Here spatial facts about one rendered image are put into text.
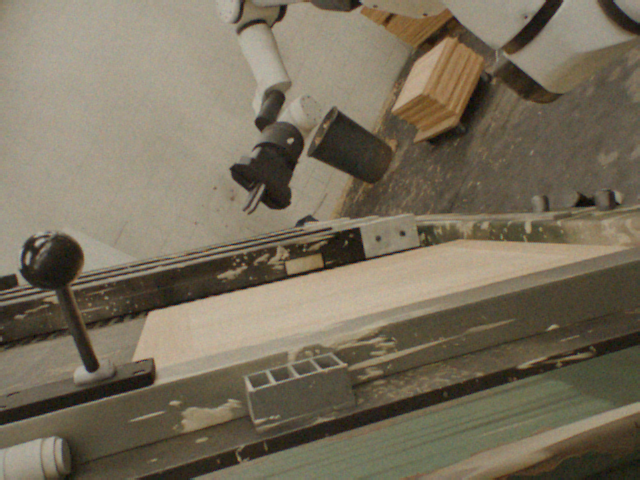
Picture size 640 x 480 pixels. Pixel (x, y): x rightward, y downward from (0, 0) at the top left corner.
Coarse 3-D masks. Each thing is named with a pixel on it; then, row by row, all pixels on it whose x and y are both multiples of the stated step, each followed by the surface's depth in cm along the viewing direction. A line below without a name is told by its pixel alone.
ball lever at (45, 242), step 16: (32, 240) 35; (48, 240) 35; (64, 240) 35; (32, 256) 34; (48, 256) 34; (64, 256) 35; (80, 256) 36; (32, 272) 35; (48, 272) 35; (64, 272) 35; (80, 272) 36; (48, 288) 35; (64, 288) 37; (64, 304) 38; (80, 320) 39; (80, 336) 39; (80, 352) 40; (80, 368) 41; (96, 368) 41; (112, 368) 42; (80, 384) 41
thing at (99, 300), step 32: (384, 224) 122; (224, 256) 114; (256, 256) 116; (288, 256) 117; (352, 256) 120; (96, 288) 109; (128, 288) 110; (160, 288) 112; (192, 288) 113; (224, 288) 115; (0, 320) 106; (32, 320) 107; (64, 320) 108; (96, 320) 109
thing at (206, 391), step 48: (480, 288) 50; (528, 288) 47; (576, 288) 48; (624, 288) 49; (288, 336) 47; (336, 336) 44; (384, 336) 44; (432, 336) 45; (480, 336) 46; (192, 384) 41; (240, 384) 42; (0, 432) 38; (48, 432) 39; (96, 432) 40; (144, 432) 41
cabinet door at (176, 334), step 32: (416, 256) 98; (448, 256) 90; (480, 256) 84; (512, 256) 78; (544, 256) 73; (576, 256) 67; (256, 288) 96; (288, 288) 91; (320, 288) 84; (352, 288) 78; (384, 288) 73; (416, 288) 69; (448, 288) 64; (160, 320) 83; (192, 320) 79; (224, 320) 74; (256, 320) 70; (288, 320) 66; (320, 320) 61; (160, 352) 61; (192, 352) 58
